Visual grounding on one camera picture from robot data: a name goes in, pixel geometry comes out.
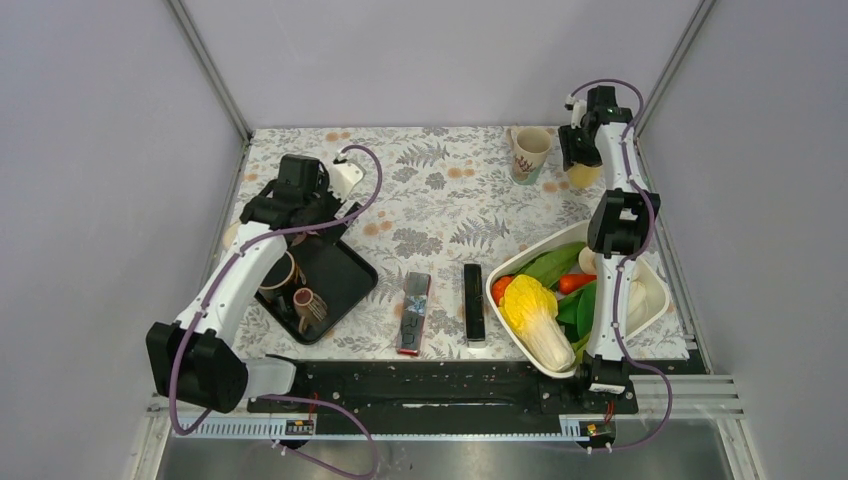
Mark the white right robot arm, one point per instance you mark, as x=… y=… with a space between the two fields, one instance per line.
x=601 y=135

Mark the brown ribbed mug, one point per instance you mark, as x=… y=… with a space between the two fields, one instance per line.
x=310 y=307

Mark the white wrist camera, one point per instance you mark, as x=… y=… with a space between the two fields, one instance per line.
x=343 y=178
x=578 y=109

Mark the pink speckled mug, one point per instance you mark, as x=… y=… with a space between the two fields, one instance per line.
x=230 y=236

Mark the black rectangular box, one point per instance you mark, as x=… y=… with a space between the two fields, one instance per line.
x=473 y=306

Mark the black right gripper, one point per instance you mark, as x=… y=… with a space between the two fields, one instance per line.
x=570 y=153

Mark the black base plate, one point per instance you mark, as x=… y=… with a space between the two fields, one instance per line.
x=421 y=397

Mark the beige mushroom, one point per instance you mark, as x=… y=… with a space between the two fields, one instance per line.
x=587 y=261

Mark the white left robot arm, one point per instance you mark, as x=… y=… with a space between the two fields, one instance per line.
x=192 y=359

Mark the silver red flat box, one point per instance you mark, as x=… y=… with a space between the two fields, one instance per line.
x=413 y=314

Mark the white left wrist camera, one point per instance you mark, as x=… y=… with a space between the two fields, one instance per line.
x=343 y=178

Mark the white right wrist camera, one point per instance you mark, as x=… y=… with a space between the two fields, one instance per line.
x=578 y=109

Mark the orange carrot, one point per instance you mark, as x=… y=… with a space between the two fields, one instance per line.
x=570 y=283

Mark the black rectangular tray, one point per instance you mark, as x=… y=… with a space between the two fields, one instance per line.
x=336 y=273

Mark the white oval basin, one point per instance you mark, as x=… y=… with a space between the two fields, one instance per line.
x=657 y=298

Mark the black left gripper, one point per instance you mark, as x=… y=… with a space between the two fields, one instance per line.
x=336 y=204

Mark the yellow napa cabbage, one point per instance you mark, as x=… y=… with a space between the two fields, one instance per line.
x=530 y=309

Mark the green leafy vegetable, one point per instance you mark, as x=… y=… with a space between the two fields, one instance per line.
x=574 y=314

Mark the floral cream mug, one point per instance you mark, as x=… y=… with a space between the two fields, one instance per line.
x=530 y=147

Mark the black skull mug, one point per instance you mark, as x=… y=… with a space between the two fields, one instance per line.
x=283 y=280

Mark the plain cream mug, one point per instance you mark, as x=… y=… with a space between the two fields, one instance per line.
x=581 y=176

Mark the red tomato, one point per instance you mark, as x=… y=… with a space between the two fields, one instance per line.
x=499 y=287

